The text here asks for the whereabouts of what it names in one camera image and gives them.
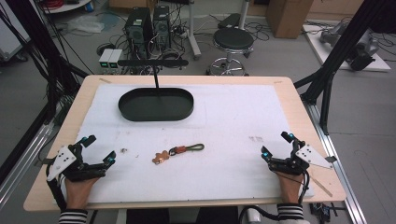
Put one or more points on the white power supply box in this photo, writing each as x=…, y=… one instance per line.
x=115, y=57
x=105, y=57

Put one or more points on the cardboard box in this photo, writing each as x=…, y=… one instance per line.
x=288, y=17

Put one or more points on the flat black case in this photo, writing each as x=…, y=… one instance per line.
x=229, y=21

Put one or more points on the small electronics parts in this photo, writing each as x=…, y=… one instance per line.
x=322, y=211

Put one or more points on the black bar on stand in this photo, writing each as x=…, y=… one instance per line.
x=154, y=63

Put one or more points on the white floor board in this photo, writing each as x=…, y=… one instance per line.
x=323, y=49

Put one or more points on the person's left hand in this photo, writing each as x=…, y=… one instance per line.
x=77, y=191

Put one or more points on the white table leg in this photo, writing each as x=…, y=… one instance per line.
x=121, y=216

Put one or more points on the clear plastic bag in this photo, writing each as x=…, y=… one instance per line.
x=84, y=24

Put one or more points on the round white table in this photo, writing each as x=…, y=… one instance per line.
x=67, y=6

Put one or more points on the grey and black machine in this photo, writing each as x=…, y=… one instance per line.
x=361, y=49

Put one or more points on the person's right hand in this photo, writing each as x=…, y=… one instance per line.
x=289, y=189

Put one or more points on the black oval tray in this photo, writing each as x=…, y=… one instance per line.
x=155, y=105

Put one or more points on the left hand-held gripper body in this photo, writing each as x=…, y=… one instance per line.
x=62, y=161

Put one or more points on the white foam mat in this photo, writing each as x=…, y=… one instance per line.
x=233, y=124

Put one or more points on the aluminium rail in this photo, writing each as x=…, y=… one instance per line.
x=339, y=168
x=28, y=155

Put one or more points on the black frame strut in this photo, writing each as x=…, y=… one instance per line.
x=345, y=46
x=40, y=37

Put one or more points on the white cylinder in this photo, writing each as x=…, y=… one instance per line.
x=253, y=216

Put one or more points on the black computer tower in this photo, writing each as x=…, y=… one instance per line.
x=138, y=31
x=162, y=26

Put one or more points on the white metal stand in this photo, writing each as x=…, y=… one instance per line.
x=193, y=31

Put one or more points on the thin wooden stick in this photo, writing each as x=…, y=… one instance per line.
x=320, y=186

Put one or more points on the black round stool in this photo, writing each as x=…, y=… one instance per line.
x=233, y=39

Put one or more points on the white metal pole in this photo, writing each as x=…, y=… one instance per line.
x=244, y=12

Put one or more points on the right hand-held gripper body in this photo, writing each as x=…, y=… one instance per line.
x=311, y=157

